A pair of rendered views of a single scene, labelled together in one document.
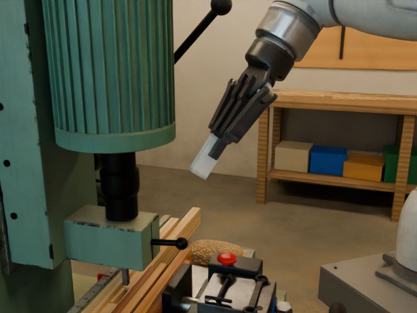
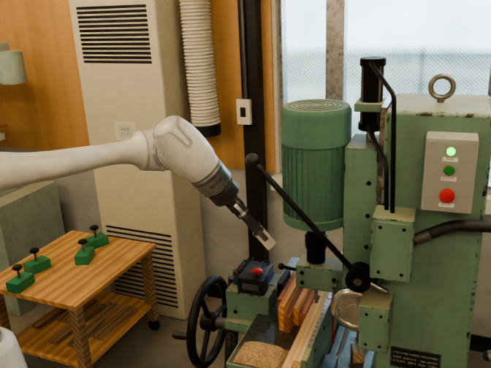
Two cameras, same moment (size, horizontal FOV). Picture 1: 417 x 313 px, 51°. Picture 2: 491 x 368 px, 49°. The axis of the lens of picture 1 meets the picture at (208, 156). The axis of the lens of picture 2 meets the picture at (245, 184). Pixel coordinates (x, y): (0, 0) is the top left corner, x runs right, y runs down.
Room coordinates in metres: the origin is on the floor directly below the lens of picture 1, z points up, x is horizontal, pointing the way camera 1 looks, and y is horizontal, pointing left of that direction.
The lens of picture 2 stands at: (1.96, 0.06, 1.77)
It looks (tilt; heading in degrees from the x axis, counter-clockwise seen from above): 20 degrees down; 185
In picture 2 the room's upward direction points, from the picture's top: 3 degrees counter-clockwise
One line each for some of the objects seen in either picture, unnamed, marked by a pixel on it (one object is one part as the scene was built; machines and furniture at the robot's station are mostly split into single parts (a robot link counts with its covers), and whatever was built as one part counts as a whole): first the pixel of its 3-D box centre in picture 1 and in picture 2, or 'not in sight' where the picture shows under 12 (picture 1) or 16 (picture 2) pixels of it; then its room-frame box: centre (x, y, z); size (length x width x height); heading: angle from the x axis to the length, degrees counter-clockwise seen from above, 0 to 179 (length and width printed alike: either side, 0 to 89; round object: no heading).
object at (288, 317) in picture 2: not in sight; (299, 301); (0.61, 0.09, 0.92); 0.25 x 0.02 x 0.05; 163
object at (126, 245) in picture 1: (113, 240); (322, 276); (0.65, 0.16, 1.03); 0.14 x 0.07 x 0.09; 73
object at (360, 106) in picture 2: not in sight; (373, 94); (0.69, 0.27, 1.53); 0.08 x 0.08 x 0.17; 73
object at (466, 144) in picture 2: not in sight; (448, 171); (0.87, 0.40, 1.40); 0.10 x 0.06 x 0.16; 73
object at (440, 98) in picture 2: not in sight; (441, 87); (0.73, 0.41, 1.55); 0.06 x 0.02 x 0.07; 73
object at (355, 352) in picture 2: not in sight; (357, 353); (0.71, 0.25, 0.82); 0.04 x 0.03 x 0.03; 3
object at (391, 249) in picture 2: not in sight; (392, 243); (0.85, 0.30, 1.22); 0.09 x 0.08 x 0.15; 73
